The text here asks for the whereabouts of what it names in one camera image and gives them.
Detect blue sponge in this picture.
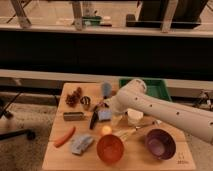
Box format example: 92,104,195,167
98,109,112,121

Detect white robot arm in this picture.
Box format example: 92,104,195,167
108,79,213,145

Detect white plastic cup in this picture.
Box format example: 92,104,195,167
127,108,144,126

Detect brown grape bunch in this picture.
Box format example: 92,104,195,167
65,87,82,107

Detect yellow ball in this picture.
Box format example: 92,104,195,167
101,125,112,135

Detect green plastic tray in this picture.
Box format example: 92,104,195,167
118,77,173,102

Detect grey rectangular block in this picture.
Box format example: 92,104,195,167
63,112,84,121

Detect wooden board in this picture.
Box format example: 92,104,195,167
42,83,196,171

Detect orange carrot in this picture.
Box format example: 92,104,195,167
54,126,76,148

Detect bamboo whisk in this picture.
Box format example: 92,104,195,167
113,119,163,142

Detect orange bowl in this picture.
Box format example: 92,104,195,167
96,134,124,164

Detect blue crumpled cloth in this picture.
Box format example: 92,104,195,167
70,134,94,155

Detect purple bowl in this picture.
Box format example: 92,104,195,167
145,129,176,160

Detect black office chair base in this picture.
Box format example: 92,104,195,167
0,93,36,141

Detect black handled knife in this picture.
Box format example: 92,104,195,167
89,106,98,130

